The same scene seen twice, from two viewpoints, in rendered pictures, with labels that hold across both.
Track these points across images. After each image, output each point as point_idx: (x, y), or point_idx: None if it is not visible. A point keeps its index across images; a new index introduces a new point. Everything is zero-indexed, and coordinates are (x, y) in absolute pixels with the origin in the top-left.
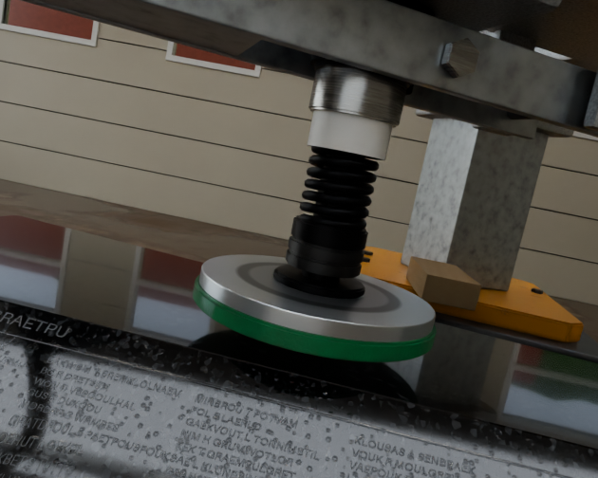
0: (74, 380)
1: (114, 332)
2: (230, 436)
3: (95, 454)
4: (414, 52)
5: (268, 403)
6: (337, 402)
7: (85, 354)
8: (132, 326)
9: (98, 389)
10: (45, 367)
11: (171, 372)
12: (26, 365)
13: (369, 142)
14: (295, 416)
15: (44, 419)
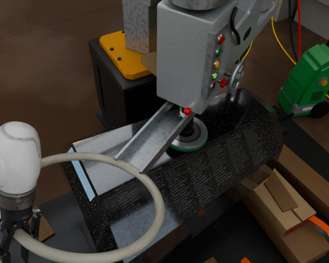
0: (169, 171)
1: (168, 162)
2: (192, 162)
3: (180, 177)
4: None
5: (194, 155)
6: (201, 148)
7: (167, 167)
8: (168, 158)
9: (173, 170)
10: (164, 173)
11: (179, 160)
12: (162, 175)
13: None
14: (198, 154)
15: (171, 178)
